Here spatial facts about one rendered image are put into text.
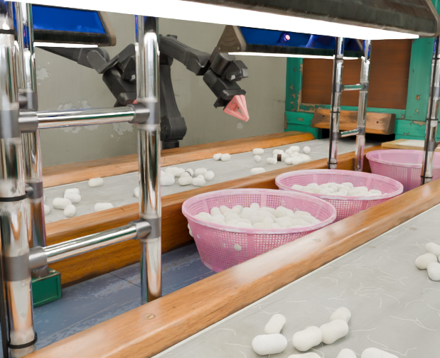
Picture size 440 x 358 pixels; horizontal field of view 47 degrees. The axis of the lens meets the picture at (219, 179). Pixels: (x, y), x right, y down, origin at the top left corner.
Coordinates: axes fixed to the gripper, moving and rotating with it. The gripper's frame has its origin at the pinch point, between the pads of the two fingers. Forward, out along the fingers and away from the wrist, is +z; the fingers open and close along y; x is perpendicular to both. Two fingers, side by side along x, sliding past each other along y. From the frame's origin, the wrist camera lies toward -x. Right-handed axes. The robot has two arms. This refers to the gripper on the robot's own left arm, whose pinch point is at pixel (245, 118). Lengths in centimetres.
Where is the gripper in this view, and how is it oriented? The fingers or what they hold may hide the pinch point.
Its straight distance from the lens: 156.9
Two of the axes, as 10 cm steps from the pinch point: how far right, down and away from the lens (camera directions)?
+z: 5.6, 7.4, -3.6
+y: 6.6, -1.5, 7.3
